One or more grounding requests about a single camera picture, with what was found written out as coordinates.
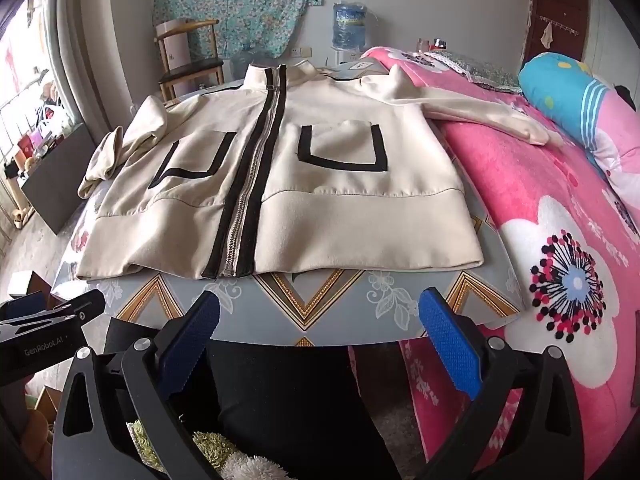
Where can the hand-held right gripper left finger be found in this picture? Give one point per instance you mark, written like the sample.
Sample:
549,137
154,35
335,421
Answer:
200,320

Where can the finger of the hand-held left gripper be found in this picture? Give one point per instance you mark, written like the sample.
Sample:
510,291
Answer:
60,307

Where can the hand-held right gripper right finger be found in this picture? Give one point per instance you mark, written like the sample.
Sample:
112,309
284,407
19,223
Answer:
450,340

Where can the cream jacket with black trim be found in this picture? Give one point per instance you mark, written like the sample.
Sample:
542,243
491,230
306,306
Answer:
350,185

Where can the small brown cardboard box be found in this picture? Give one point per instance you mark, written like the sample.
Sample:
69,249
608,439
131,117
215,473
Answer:
30,282

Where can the open cardboard box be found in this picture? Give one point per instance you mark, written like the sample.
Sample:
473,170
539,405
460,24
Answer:
47,402

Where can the fruit print tablecloth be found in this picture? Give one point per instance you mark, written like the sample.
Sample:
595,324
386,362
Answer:
340,305

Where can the person's black trouser legs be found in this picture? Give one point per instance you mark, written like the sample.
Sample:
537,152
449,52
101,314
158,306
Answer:
290,410

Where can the dark grey cabinet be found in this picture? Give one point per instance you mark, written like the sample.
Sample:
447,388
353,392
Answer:
55,180

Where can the fluffy green white mat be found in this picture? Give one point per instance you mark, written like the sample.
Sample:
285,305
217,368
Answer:
215,447

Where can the pink floral blanket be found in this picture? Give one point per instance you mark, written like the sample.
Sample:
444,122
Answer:
525,185

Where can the white plastic bag on cabinet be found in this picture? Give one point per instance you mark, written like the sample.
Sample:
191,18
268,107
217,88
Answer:
55,120

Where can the wooden chair with dark seat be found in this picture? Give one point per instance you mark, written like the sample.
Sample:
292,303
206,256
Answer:
192,67

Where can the clear empty water jug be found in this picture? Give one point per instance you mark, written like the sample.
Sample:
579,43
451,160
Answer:
242,65

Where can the grey curtain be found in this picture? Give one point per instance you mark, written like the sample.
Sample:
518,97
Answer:
90,50

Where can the grey lace cloth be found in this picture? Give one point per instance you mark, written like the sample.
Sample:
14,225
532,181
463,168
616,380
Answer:
475,70

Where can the white board on chair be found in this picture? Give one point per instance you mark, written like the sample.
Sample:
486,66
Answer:
175,47

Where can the blue cartoon pillow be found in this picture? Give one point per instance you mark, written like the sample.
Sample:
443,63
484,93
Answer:
560,85

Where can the white water dispenser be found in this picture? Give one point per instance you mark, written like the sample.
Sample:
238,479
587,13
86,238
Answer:
342,56

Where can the beige cloth on door hook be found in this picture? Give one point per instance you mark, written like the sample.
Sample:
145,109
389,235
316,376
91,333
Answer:
547,35

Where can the blue water bottle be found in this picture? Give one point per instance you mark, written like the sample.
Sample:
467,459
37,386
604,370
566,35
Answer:
350,25

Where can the brown door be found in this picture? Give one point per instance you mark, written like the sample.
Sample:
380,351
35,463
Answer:
565,5

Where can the teal floral wall cloth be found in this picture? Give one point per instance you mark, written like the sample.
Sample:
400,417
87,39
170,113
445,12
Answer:
240,5

